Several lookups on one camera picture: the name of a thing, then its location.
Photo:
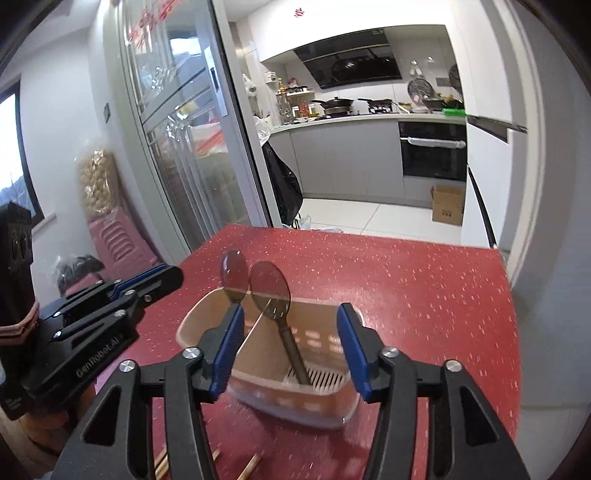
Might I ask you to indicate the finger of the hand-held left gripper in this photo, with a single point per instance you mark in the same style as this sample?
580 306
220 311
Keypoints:
152 279
101 318

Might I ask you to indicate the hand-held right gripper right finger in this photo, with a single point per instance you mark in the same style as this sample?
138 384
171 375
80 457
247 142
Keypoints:
351 355

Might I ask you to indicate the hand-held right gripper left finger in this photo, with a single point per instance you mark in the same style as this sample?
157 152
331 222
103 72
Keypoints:
228 355

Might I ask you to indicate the beige plastic utensil holder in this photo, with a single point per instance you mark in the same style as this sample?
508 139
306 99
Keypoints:
277 397

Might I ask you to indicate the brown translucent spoon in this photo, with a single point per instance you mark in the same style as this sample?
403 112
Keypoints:
233 272
270 288

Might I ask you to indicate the wooden chopstick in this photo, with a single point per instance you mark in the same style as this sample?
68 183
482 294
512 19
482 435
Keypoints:
215 455
247 467
160 466

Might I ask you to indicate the stack of pink stools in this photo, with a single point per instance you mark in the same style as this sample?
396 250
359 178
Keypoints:
115 240

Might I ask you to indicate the clear bag of nuts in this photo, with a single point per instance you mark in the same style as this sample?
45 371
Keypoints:
97 180

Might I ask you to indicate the glass door cabinet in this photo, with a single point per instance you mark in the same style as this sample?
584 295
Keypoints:
184 161

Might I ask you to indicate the clear plastic bag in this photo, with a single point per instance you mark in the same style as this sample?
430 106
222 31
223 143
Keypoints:
307 224

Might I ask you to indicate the black trash bag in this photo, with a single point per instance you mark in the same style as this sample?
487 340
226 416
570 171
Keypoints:
281 184

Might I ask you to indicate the cardboard box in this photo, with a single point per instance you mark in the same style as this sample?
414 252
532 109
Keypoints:
448 207

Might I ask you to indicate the white plastic bag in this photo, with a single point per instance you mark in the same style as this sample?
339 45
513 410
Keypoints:
261 129

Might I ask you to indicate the dark framed window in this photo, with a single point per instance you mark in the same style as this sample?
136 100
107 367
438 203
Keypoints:
14 152

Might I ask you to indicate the grey kitchen cabinets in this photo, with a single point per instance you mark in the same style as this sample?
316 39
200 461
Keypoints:
341 157

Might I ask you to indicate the black built-in oven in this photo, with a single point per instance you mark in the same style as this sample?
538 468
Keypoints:
431 157

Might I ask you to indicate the seasoning rack with bottles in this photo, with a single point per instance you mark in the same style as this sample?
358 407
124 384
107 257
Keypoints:
295 104

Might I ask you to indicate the black gas stove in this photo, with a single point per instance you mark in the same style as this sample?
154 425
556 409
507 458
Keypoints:
381 108

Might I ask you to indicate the black wok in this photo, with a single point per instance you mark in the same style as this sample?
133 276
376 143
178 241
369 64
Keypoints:
334 104

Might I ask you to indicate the green cutting board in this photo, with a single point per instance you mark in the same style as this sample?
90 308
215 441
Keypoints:
453 111

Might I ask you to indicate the round metal mesh strainer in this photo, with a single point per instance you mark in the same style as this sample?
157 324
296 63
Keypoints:
419 90

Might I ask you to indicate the black range hood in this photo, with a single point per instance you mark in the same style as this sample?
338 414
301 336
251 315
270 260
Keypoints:
351 64

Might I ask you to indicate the red paper wall decoration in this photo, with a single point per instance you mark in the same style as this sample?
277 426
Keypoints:
300 11

